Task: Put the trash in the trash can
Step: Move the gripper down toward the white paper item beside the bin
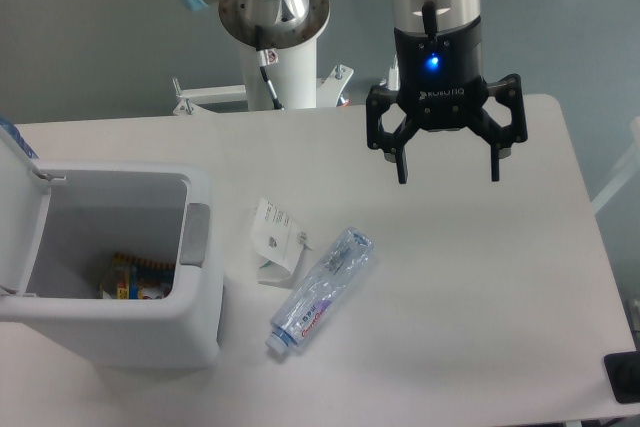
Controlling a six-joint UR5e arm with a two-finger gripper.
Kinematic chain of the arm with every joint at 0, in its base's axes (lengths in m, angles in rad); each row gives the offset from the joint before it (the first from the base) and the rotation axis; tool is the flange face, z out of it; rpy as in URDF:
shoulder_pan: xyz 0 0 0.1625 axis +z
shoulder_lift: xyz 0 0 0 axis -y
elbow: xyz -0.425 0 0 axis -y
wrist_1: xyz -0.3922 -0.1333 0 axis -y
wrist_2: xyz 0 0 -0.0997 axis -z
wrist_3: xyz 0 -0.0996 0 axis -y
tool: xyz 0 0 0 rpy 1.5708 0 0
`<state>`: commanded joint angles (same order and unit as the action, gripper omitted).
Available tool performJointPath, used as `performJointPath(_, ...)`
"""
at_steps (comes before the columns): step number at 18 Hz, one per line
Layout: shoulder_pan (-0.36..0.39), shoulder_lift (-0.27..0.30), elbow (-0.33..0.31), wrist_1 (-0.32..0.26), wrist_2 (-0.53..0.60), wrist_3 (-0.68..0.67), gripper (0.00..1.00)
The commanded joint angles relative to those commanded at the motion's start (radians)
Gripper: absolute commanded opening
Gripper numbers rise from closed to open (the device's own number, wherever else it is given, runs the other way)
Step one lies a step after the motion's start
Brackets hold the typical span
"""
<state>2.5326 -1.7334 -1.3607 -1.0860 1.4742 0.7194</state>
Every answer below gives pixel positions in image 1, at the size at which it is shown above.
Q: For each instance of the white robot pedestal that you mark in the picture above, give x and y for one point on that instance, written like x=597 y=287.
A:
x=277 y=45

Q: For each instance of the white paper receipt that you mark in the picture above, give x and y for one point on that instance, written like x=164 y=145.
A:
x=278 y=241

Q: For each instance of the clear plastic water bottle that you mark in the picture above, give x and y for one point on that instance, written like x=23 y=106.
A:
x=303 y=312

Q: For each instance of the black clamp at table edge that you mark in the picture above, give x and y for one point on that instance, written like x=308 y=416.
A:
x=623 y=372

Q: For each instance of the colourful snack wrapper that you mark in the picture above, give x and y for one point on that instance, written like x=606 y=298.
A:
x=134 y=278

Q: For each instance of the white frame bar right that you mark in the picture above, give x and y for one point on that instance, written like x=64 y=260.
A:
x=622 y=171

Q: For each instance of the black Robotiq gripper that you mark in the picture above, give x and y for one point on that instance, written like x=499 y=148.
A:
x=435 y=82

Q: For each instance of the white levelling foot bracket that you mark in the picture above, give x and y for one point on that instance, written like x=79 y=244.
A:
x=394 y=74

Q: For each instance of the white trash can lid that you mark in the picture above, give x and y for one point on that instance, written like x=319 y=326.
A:
x=26 y=192

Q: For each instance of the white trash can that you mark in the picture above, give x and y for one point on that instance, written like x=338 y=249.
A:
x=158 y=212

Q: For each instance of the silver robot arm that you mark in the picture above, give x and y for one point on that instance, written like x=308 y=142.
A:
x=504 y=114

